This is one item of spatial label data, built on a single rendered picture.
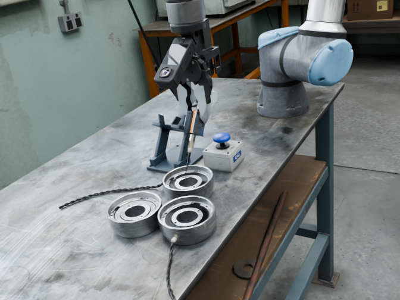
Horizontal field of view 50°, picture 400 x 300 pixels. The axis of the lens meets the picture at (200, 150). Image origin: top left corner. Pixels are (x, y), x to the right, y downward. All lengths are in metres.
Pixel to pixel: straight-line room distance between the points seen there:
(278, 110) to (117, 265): 0.66
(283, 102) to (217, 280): 0.51
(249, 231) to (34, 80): 1.76
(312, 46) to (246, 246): 0.53
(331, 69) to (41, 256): 0.76
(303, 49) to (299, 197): 0.46
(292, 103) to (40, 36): 1.76
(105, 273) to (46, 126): 1.99
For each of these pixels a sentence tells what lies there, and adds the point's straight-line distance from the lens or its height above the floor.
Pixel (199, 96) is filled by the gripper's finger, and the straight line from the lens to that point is 0.90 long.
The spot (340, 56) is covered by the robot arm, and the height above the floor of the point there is 0.98.
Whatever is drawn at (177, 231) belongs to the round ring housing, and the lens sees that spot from 0.75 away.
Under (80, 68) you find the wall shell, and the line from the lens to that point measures 2.85.
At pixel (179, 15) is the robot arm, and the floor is 1.15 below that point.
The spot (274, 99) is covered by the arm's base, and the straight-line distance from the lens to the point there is 1.22.
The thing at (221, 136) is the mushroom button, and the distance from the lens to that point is 0.97.
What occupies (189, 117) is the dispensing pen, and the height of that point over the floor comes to 0.94.
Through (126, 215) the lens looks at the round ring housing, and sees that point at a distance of 0.85.
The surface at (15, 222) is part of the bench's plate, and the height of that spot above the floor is 0.80.
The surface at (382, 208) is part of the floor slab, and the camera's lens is 2.28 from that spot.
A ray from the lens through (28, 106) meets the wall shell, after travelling 2.61.
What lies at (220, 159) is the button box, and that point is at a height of 0.83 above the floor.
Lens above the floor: 1.28
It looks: 26 degrees down
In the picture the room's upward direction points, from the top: 9 degrees counter-clockwise
